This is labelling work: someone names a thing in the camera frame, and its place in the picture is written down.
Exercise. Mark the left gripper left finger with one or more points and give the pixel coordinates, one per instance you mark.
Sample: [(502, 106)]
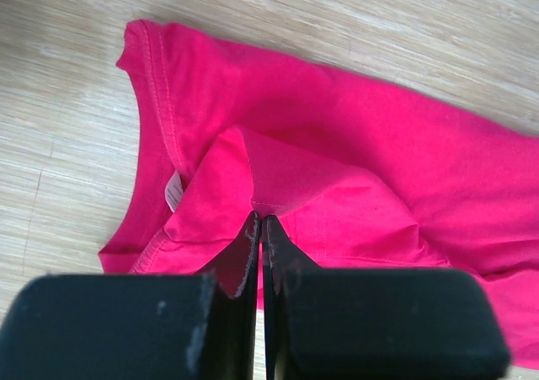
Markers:
[(236, 301)]

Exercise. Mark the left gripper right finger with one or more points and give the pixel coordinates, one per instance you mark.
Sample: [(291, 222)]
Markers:
[(280, 255)]

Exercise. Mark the red t shirt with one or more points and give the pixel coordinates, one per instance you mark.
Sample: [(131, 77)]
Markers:
[(360, 172)]

